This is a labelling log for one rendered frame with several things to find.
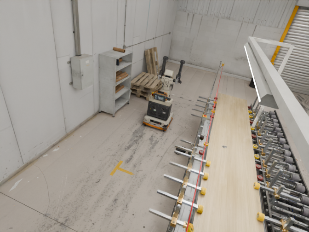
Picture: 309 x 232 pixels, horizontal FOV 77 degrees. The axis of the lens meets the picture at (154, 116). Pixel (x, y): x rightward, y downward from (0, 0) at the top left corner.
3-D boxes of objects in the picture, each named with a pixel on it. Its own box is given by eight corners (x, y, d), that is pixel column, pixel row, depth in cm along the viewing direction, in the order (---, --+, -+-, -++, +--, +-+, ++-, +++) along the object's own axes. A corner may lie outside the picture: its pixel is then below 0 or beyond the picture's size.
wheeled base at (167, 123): (165, 132, 474) (167, 124, 462) (142, 124, 489) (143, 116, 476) (173, 119, 530) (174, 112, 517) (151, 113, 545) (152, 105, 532)
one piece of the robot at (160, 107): (165, 125, 475) (172, 95, 432) (145, 118, 487) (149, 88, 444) (169, 119, 502) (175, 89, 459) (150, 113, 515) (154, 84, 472)
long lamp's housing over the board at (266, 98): (258, 104, 124) (263, 93, 120) (243, 47, 322) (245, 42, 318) (278, 109, 121) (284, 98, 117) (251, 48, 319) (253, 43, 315)
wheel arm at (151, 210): (148, 211, 197) (148, 210, 196) (149, 209, 200) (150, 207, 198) (182, 227, 189) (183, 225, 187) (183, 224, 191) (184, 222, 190)
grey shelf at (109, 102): (99, 112, 515) (98, 53, 435) (116, 99, 589) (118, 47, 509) (113, 117, 505) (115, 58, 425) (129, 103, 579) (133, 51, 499)
